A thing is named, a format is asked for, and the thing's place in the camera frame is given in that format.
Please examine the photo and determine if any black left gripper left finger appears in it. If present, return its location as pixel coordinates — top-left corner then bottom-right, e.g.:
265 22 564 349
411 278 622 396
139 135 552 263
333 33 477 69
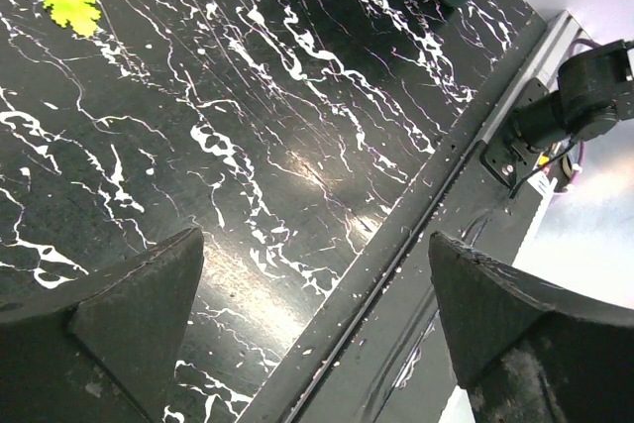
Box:
1 228 204 422

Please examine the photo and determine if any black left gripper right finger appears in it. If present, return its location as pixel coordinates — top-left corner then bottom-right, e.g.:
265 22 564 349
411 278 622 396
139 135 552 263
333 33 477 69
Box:
428 232 633 422

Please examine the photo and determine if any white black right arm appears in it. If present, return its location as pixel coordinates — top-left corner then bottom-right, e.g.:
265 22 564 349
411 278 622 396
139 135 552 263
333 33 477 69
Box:
510 40 633 151

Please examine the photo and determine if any aluminium front rail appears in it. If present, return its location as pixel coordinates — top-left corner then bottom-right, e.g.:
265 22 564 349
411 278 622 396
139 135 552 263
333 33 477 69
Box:
452 11 583 265

